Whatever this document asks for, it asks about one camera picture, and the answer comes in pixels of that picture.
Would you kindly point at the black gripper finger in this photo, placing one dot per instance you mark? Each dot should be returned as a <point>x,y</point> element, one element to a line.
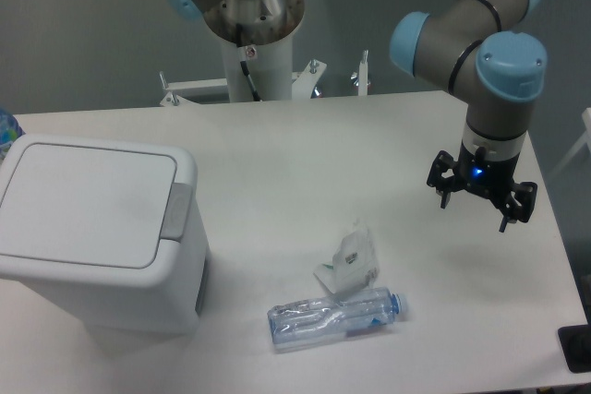
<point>519,204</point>
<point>444,178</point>

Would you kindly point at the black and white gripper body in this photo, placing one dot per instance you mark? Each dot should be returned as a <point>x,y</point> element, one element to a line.
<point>486,165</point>

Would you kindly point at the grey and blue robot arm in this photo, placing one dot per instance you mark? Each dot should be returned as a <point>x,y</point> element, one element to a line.
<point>470,51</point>

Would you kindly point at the white plastic trash can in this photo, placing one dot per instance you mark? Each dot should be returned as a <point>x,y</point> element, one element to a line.
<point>107,230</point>

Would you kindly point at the white furniture leg right edge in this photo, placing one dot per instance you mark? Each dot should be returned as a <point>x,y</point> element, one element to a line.
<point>583,142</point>

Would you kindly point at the crumpled white plastic wrapper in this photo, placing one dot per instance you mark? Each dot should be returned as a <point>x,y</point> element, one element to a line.
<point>354,264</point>

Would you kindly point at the black device at table edge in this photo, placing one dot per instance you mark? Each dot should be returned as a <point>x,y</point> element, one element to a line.
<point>575,343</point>

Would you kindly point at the crushed clear plastic bottle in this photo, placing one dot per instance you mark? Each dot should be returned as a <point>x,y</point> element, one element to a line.
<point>315,321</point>

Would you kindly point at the blue patterned object left edge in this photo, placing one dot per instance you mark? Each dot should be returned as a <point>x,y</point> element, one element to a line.
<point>10,131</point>

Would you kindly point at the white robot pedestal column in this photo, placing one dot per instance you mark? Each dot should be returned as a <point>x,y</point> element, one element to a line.
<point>271,60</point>

